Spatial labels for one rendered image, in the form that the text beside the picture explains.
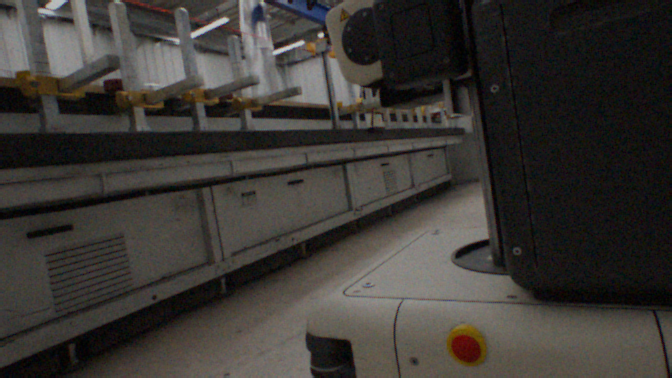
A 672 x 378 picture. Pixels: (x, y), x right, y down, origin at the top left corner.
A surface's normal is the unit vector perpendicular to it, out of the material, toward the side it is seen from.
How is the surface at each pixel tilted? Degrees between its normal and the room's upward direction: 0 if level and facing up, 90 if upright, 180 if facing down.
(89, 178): 90
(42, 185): 90
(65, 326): 90
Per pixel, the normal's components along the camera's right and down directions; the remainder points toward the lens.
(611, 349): -0.53, -0.35
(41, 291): 0.84, -0.11
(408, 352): -0.52, 0.13
